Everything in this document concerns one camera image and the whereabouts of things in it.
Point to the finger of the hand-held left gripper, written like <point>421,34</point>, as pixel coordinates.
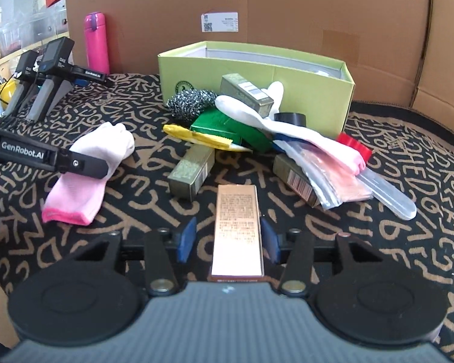
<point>86,164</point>

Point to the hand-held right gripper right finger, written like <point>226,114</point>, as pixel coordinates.
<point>269,241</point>

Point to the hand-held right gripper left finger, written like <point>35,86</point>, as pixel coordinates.
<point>185,241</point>

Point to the pink white sock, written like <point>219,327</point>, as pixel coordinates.
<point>89,174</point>

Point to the pale pink cosmetic box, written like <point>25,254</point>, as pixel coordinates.
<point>236,230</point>

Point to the clear zip bag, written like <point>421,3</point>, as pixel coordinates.
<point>325,185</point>

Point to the steel wool scourer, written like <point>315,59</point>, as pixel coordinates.
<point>191,104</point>

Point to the white glove pink cuff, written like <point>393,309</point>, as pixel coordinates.
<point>257,117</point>

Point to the green cardboard box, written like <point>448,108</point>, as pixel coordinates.
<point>317,87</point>

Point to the black letter-print blanket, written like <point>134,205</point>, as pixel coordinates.
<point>143,204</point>

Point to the olive gold carton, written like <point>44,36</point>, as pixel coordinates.
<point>191,172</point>
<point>246,90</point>
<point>293,176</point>

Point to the spare grey hand-held gripper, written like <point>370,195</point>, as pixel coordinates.
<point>53,72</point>
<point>22,77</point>

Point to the yellow packet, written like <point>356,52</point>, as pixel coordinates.
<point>189,134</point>

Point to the green packet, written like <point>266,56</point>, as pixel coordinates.
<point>215,125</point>

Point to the black tape roll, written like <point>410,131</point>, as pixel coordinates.
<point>290,120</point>

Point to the pink thermos bottle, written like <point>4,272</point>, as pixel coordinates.
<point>97,41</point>

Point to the clear plastic tube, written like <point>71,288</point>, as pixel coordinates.
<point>391,194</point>

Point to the white shipping label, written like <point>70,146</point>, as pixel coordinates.
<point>219,22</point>

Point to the large brown cardboard box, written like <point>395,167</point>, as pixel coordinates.
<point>287,7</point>

